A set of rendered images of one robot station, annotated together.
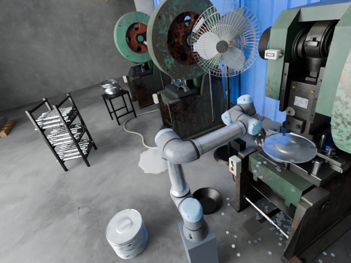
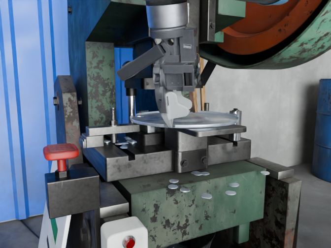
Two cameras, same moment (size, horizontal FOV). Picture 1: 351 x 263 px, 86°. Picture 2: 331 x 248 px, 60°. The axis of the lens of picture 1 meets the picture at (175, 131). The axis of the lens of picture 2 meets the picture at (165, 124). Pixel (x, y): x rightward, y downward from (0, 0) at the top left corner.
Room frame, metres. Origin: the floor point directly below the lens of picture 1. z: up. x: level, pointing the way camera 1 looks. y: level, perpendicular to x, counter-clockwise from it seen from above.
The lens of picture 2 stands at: (0.99, 0.10, 0.89)
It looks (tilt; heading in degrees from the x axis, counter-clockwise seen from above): 9 degrees down; 264
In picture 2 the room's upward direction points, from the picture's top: straight up
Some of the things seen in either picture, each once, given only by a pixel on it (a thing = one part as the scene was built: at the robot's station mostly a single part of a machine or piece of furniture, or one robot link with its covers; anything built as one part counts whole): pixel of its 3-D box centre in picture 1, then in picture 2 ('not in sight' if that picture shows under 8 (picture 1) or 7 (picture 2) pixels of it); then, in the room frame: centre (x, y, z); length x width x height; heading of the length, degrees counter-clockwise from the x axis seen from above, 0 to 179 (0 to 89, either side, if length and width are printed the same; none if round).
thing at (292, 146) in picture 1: (288, 146); (183, 117); (0.85, -0.65, 0.78); 0.29 x 0.29 x 0.01
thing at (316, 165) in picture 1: (316, 166); (235, 124); (0.69, -0.71, 0.75); 0.03 x 0.03 x 0.10; 20
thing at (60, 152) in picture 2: not in sight; (61, 166); (1.13, -0.44, 0.72); 0.07 x 0.06 x 0.08; 110
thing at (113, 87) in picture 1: (117, 100); not in sight; (3.48, 0.98, 0.40); 0.45 x 0.40 x 0.79; 32
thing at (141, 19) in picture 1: (153, 58); not in sight; (4.28, 0.15, 0.87); 1.53 x 0.99 x 1.74; 113
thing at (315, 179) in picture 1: (299, 152); (163, 146); (0.89, -0.77, 0.68); 0.45 x 0.30 x 0.06; 20
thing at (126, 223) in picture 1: (124, 225); not in sight; (0.94, 0.56, 0.23); 0.29 x 0.29 x 0.01
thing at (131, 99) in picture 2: not in sight; (131, 105); (0.99, -0.80, 0.81); 0.02 x 0.02 x 0.14
